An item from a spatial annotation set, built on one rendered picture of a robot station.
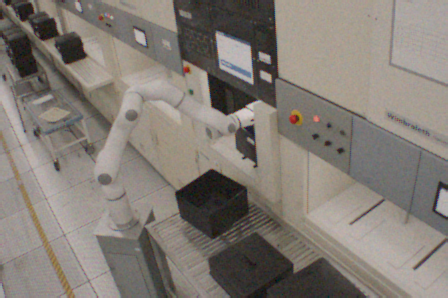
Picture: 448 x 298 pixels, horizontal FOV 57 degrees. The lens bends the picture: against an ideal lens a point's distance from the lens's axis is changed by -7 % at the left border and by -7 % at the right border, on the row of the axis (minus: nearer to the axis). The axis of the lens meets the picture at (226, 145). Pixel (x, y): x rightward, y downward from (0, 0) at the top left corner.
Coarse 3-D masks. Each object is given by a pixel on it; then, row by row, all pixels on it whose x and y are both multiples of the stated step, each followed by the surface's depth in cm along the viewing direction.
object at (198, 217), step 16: (208, 176) 244; (224, 176) 238; (176, 192) 230; (192, 192) 239; (208, 192) 249; (224, 192) 246; (240, 192) 224; (192, 208) 222; (208, 208) 241; (224, 208) 219; (240, 208) 229; (192, 224) 231; (208, 224) 217; (224, 224) 224
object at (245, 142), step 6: (252, 108) 226; (240, 132) 234; (246, 132) 228; (240, 138) 236; (246, 138) 231; (252, 138) 225; (240, 144) 239; (246, 144) 233; (252, 144) 228; (240, 150) 242; (246, 150) 236; (252, 150) 230; (246, 156) 239; (252, 156) 233
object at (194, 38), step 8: (184, 24) 238; (184, 32) 242; (192, 32) 234; (200, 32) 227; (208, 32) 220; (224, 32) 207; (184, 40) 246; (192, 40) 238; (200, 40) 230; (208, 40) 223; (216, 40) 217; (248, 40) 193; (192, 48) 242; (200, 48) 234; (208, 48) 227; (208, 56) 230; (264, 56) 188; (264, 72) 193; (192, 88) 264; (248, 216) 268
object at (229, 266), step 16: (240, 240) 206; (256, 240) 205; (224, 256) 198; (240, 256) 197; (256, 256) 196; (272, 256) 195; (224, 272) 190; (240, 272) 189; (256, 272) 188; (272, 272) 187; (288, 272) 190; (224, 288) 194; (240, 288) 182; (256, 288) 181
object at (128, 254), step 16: (144, 208) 248; (144, 224) 237; (112, 240) 234; (128, 240) 231; (144, 240) 238; (112, 256) 242; (128, 256) 239; (144, 256) 238; (160, 256) 263; (112, 272) 252; (128, 272) 248; (144, 272) 245; (128, 288) 258; (144, 288) 254; (160, 288) 263
